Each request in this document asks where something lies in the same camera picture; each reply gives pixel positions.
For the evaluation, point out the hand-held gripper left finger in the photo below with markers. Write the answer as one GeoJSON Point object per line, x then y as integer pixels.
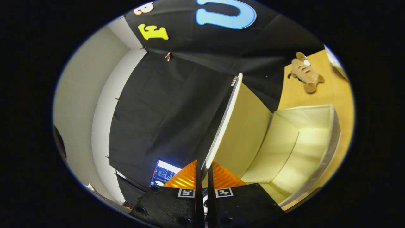
{"type": "Point", "coordinates": [199, 202]}

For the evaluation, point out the computer monitor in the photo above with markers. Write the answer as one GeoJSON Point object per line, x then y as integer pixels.
{"type": "Point", "coordinates": [163, 173]}

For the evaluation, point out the silver clip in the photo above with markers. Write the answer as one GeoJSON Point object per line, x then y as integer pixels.
{"type": "Point", "coordinates": [234, 81]}

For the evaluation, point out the grey fabric storage box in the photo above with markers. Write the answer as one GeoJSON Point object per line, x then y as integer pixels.
{"type": "Point", "coordinates": [284, 148]}

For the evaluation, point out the red clip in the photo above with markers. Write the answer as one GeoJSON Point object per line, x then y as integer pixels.
{"type": "Point", "coordinates": [168, 56]}

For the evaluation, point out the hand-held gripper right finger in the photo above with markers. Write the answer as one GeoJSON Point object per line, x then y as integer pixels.
{"type": "Point", "coordinates": [211, 205]}

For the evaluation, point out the brown striped plush toy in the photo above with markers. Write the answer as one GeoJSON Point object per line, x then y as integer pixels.
{"type": "Point", "coordinates": [304, 73]}

